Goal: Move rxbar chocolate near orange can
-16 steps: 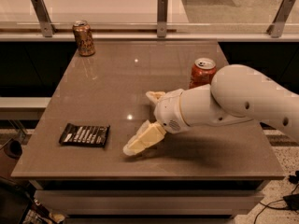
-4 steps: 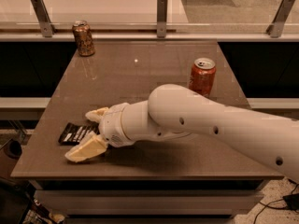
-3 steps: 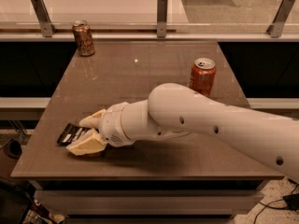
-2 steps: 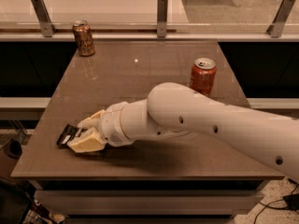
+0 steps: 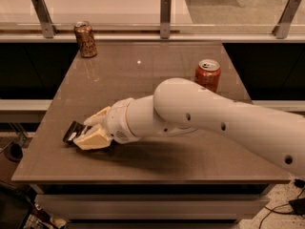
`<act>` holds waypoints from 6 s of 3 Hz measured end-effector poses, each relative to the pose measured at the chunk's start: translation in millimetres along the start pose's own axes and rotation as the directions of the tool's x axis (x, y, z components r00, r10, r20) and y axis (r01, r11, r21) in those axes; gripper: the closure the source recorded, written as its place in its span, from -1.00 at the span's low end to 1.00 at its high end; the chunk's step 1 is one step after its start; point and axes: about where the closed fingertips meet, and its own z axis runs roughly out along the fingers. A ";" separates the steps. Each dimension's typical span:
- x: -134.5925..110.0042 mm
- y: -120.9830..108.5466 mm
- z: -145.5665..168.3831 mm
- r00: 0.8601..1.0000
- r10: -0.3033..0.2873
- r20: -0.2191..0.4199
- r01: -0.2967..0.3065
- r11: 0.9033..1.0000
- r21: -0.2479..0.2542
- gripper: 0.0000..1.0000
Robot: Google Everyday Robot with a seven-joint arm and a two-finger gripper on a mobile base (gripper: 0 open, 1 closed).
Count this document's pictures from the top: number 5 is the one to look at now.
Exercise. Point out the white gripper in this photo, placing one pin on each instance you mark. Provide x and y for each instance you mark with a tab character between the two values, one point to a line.
116	122

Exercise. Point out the black rxbar chocolate wrapper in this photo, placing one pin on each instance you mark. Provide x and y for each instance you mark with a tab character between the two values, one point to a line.
75	130

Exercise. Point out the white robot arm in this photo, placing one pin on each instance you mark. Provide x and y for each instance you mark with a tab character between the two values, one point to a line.
179	106

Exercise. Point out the brown gold drink can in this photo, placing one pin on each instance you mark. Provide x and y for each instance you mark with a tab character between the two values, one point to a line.
85	39

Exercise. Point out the red orange soda can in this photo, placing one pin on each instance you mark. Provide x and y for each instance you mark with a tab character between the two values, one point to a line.
207	74

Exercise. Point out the dark round bin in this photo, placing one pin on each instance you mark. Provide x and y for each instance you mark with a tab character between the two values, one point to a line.
13	152

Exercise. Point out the left metal railing bracket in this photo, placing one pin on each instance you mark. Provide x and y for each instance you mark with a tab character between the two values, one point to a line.
47	27

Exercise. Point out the right metal railing bracket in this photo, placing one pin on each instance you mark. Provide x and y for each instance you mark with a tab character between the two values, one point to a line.
281	29

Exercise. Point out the black power adapter with cable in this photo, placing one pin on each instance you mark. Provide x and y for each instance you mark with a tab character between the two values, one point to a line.
293	208

